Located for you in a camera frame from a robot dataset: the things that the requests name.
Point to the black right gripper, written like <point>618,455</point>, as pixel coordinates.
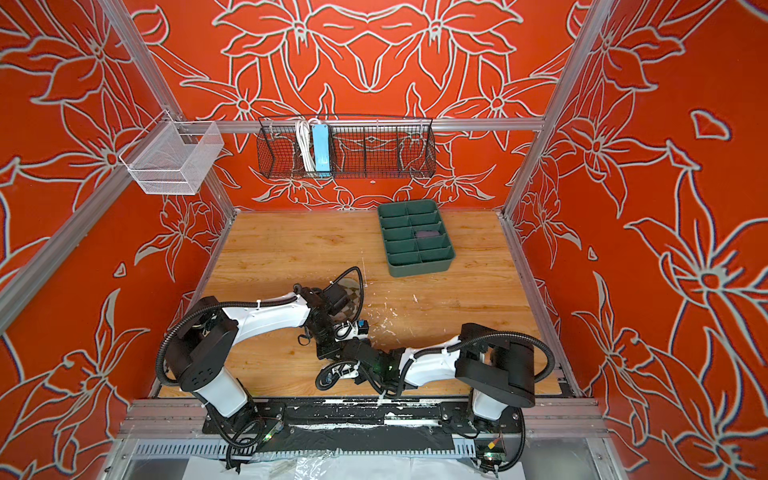
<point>358,381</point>

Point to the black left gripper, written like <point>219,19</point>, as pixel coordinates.
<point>328,351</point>

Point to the green divided organizer tray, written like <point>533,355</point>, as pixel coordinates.
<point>415,238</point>

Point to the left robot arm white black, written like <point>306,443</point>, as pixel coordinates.
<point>194,352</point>

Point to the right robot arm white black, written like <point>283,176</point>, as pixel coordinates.
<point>502,368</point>

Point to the light blue box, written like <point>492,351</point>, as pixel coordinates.
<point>321,145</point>

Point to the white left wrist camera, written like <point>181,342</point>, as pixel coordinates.
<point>351,329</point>

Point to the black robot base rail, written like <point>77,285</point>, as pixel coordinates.
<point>369,425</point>

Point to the black wire wall basket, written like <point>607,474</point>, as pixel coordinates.
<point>360,147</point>

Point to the clear plastic wall bin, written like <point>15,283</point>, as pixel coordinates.
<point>171,157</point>

